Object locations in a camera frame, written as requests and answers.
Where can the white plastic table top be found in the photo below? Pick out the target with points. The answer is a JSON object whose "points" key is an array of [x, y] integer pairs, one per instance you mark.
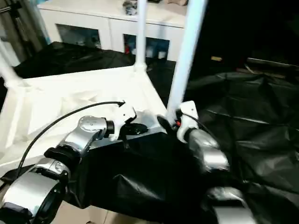
{"points": [[58, 93]]}

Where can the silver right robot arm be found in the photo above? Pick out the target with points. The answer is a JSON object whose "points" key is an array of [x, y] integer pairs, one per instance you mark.
{"points": [[210, 149]]}

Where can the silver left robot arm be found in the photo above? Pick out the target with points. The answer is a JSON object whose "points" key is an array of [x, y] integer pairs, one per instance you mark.
{"points": [[81, 135]]}

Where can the white jar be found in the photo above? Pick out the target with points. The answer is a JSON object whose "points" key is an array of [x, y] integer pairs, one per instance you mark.
{"points": [[149, 52], [161, 54]]}

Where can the black plastic mat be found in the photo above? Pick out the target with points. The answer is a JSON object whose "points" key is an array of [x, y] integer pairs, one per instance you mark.
{"points": [[245, 128]]}

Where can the small yellow label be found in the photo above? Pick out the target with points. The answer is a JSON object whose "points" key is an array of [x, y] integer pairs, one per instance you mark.
{"points": [[216, 58]]}

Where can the red bottle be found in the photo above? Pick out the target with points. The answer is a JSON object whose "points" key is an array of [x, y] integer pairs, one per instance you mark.
{"points": [[127, 49]]}

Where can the black speaker cabinet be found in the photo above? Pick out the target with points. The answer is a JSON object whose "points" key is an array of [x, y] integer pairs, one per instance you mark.
{"points": [[222, 30]]}

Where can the black metal rod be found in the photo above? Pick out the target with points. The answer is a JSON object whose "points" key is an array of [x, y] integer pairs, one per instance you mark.
{"points": [[273, 63]]}

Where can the dark bag of small parts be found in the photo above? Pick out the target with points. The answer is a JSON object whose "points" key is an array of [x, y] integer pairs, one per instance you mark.
{"points": [[129, 7]]}

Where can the white sideboard cabinet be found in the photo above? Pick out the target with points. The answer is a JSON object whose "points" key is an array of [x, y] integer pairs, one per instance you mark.
{"points": [[81, 16]]}

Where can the grey metal tripod stand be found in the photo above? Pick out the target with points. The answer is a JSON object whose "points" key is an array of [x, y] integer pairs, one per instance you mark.
{"points": [[21, 25]]}

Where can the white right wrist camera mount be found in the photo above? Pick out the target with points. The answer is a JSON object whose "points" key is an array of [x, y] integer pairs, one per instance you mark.
{"points": [[188, 109]]}

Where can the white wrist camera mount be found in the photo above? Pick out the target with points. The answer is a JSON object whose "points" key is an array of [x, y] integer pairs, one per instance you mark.
{"points": [[123, 114], [188, 109]]}

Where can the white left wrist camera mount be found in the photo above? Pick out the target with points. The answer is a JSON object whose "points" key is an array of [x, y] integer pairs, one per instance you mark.
{"points": [[123, 114]]}

